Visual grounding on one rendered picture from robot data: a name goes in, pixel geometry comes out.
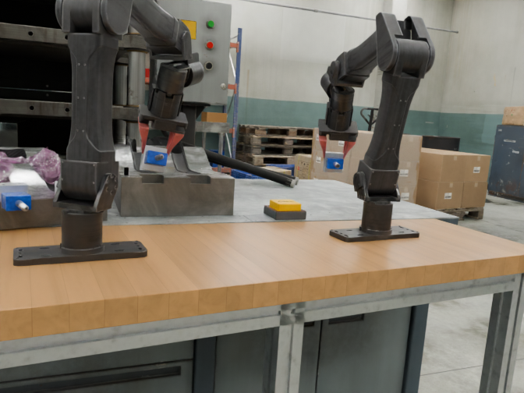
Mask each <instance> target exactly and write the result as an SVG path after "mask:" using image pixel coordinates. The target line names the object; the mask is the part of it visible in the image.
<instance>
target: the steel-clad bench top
mask: <svg viewBox="0 0 524 393"><path fill-rule="evenodd" d="M270 200H294V201H296V202H298V203H300V204H302V205H301V209H303V210H305V211H306V219H303V220H274V219H273V218H271V217H270V216H268V215H266V214H265V213H264V205H270ZM392 203H393V210H392V217H391V219H392V220H398V219H459V217H456V216H454V215H450V214H446V213H443V212H440V211H436V210H433V209H430V208H427V207H422V206H420V205H417V204H412V203H410V202H406V201H404V200H400V202H392ZM362 214H363V200H361V199H359V198H357V192H355V191H354V186H352V185H349V184H346V183H343V182H339V181H336V180H310V179H299V181H298V184H297V185H295V186H294V188H291V187H288V186H284V185H282V184H280V183H277V182H273V181H271V180H268V179H235V192H234V207H233V215H210V216H160V217H121V216H120V214H119V211H118V208H117V207H116V204H115V201H114V200H113V202H112V208H111V209H108V220H107V221H103V226H109V225H181V224H217V223H253V222H290V221H362Z"/></svg>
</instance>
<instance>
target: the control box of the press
mask: <svg viewBox="0 0 524 393"><path fill-rule="evenodd" d="M154 1H155V2H156V3H157V4H158V5H159V6H160V7H161V8H163V10H164V11H166V12H168V13H170V14H172V15H173V16H174V17H175V18H176V19H181V21H183V22H184V24H186V25H187V26H188V28H189V31H190V34H191V41H192V52H198V53H199V62H200V63H201V65H202V66H203V68H204V78H203V79H202V80H201V81H200V82H199V83H197V84H194V85H192V86H189V87H184V88H183V94H184V95H183V99H182V105H181V108H180V112H183V113H185V114H186V118H187V121H188V126H187V129H185V128H184V130H185V133H184V137H183V138H182V139H181V141H182V142H185V143H189V144H192V145H194V146H195V132H196V119H197V118H198V116H199V115H200V113H201V112H202V111H203V110H204V108H207V106H211V105H227V100H228V69H229V53H230V37H231V21H232V5H231V4H226V3H220V2H210V1H204V0H154ZM162 62H173V60H160V59H150V79H149V96H150V89H151V85H152V83H154V77H155V75H156V76H158V72H159V69H160V64H161V63H162Z"/></svg>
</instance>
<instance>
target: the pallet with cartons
mask: <svg viewBox="0 0 524 393"><path fill-rule="evenodd" d="M489 167H490V155H484V154H471V153H464V152H458V151H450V150H437V149H430V148H422V147H421V155H420V168H419V174H418V182H417V189H416V202H415V204H417V205H420V206H422V207H427V208H430V209H433V210H436V211H440V212H443V213H446V214H450V215H454V216H456V217H459V221H464V218H463V216H466V217H470V218H475V219H483V210H484V209H483V207H484V205H485V201H486V195H487V182H486V181H487V177H488V172H489ZM464 211H468V212H469V213H468V214H467V213H466V212H464Z"/></svg>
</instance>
